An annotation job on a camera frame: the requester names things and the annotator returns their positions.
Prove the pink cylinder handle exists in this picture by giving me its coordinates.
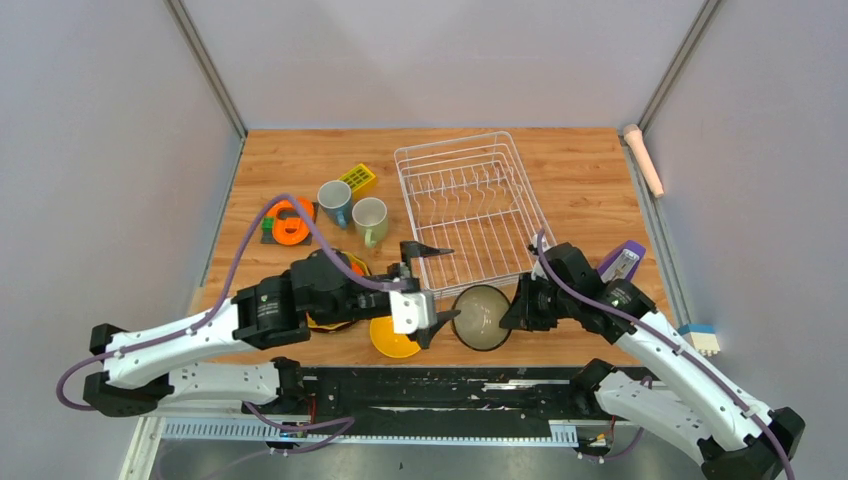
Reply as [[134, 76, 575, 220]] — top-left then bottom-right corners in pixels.
[[622, 124, 665, 198]]

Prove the white blue toy block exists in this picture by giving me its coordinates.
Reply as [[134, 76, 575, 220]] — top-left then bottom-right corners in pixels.
[[677, 323, 721, 357]]

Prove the light green mug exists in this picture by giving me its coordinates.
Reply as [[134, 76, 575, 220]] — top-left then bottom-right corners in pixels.
[[352, 197, 389, 248]]

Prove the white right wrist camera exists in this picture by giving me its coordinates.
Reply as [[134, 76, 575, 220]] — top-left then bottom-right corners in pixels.
[[528, 233, 549, 257]]

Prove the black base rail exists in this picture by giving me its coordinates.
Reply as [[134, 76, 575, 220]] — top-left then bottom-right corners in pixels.
[[142, 366, 747, 446]]

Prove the dark blue floral bowl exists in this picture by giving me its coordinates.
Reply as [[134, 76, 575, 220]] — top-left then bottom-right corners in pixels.
[[451, 285, 511, 352]]

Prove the white wire dish rack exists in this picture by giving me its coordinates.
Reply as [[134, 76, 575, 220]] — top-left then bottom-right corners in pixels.
[[394, 131, 549, 298]]

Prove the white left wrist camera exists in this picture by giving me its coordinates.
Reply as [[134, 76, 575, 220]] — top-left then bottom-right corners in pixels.
[[389, 290, 437, 335]]

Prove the blue dotted mug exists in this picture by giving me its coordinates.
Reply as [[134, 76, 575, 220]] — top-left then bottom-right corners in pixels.
[[317, 180, 353, 229]]

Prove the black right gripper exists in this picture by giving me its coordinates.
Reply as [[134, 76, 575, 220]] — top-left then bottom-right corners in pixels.
[[500, 273, 575, 332]]

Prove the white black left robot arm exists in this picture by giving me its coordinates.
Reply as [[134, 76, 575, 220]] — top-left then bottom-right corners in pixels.
[[83, 241, 458, 417]]

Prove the orange handle toy on pad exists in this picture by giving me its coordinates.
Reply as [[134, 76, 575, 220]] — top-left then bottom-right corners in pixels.
[[260, 200, 312, 247]]

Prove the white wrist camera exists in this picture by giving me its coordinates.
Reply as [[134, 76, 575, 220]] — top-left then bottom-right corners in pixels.
[[528, 233, 549, 257], [389, 290, 437, 335]]

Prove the yellow toy block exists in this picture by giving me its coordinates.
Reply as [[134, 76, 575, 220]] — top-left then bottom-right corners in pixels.
[[339, 163, 378, 201]]

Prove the yellow ribbed bowl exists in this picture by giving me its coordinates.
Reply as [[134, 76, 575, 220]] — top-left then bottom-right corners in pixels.
[[369, 317, 421, 359]]

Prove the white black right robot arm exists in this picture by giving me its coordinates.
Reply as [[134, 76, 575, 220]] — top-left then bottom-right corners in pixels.
[[501, 233, 805, 479]]

